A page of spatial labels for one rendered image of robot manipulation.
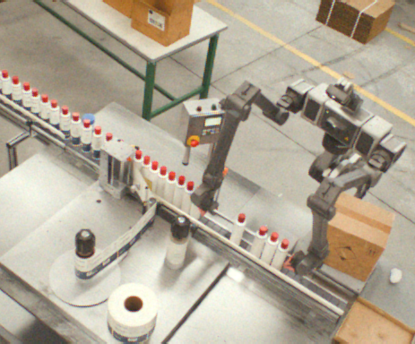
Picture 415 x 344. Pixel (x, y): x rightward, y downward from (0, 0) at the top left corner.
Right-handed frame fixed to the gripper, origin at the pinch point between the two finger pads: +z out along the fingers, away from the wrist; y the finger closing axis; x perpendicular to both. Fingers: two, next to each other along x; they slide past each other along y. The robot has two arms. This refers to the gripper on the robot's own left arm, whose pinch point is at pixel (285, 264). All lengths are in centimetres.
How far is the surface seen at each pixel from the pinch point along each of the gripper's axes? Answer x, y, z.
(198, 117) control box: -79, -4, -3
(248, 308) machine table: 3.8, 24.3, 9.9
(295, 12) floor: -65, -386, 184
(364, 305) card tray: 37.2, -11.3, -16.6
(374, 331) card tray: 44.0, -1.7, -22.3
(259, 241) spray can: -16.5, 2.9, 2.5
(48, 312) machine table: -49, 80, 51
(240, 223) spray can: -27.1, 1.7, 7.5
